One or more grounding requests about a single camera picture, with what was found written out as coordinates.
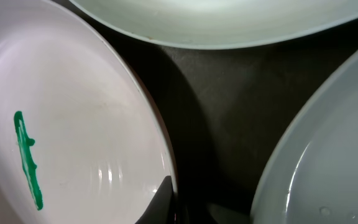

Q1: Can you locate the brown serving tray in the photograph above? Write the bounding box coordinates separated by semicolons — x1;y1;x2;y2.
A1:
62;1;358;223

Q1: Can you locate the white plate top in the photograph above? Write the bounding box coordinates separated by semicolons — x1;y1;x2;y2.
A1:
71;0;358;50

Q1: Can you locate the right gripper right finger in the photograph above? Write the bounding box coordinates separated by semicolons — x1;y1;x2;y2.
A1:
206;203;250;224

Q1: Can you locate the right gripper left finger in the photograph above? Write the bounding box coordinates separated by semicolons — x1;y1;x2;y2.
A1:
135;175;176;224

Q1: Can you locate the white plate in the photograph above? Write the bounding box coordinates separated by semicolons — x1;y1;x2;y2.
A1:
0;1;178;224
250;51;358;223
71;0;358;50

